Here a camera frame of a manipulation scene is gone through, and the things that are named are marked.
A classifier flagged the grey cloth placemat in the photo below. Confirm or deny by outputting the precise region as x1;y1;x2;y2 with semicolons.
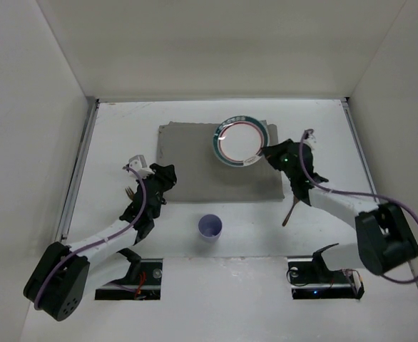
156;122;285;203

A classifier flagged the brown wooden fork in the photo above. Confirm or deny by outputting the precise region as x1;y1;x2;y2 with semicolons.
125;187;135;201

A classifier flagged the white plate green red rim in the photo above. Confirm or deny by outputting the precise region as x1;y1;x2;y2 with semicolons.
212;115;270;167

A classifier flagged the brown wooden spoon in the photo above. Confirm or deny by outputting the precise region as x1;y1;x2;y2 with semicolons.
282;196;300;227

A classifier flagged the purple plastic cup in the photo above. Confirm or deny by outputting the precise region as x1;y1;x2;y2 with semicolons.
198;214;223;242

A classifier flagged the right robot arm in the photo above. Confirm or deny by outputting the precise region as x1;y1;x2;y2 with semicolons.
262;139;418;276

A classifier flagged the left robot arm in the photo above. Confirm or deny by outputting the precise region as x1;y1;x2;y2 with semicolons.
23;163;177;321

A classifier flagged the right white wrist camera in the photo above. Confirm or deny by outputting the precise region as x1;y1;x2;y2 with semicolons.
302;129;317;149

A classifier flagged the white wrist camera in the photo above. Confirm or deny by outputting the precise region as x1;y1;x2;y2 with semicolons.
123;155;154;178
302;129;317;149

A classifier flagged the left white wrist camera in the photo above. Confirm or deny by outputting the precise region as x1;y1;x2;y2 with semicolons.
123;155;154;178

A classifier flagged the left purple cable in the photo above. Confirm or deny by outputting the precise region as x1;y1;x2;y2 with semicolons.
34;165;149;310

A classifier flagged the purple cable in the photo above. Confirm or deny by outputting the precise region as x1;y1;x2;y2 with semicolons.
34;165;149;310
300;130;418;284

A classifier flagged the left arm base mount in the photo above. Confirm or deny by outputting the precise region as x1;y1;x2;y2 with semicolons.
94;251;163;301

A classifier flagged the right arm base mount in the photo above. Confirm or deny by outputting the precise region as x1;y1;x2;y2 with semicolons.
286;244;365;300

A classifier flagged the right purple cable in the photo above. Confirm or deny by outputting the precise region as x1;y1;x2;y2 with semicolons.
300;130;418;284

